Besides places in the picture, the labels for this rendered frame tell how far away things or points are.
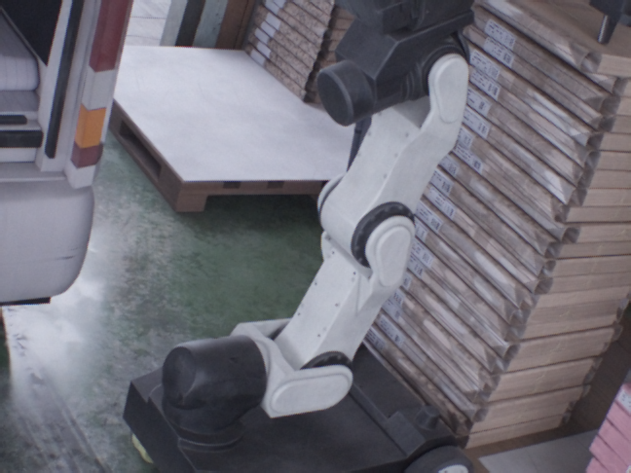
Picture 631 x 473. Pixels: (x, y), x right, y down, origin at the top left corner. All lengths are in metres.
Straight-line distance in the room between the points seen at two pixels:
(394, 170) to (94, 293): 1.08
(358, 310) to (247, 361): 0.25
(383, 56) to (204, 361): 0.67
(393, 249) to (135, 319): 0.92
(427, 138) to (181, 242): 1.32
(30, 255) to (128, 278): 0.85
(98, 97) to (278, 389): 0.67
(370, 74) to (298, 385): 0.65
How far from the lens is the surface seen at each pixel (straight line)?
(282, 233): 3.54
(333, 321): 2.31
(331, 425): 2.47
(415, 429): 2.48
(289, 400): 2.31
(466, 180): 2.59
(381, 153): 2.20
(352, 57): 2.07
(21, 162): 2.34
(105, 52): 2.21
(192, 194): 3.47
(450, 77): 2.10
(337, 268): 2.32
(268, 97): 4.25
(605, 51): 2.26
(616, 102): 2.33
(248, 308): 3.11
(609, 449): 2.49
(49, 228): 2.26
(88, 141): 2.26
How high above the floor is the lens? 1.58
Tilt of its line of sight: 26 degrees down
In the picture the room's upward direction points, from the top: 18 degrees clockwise
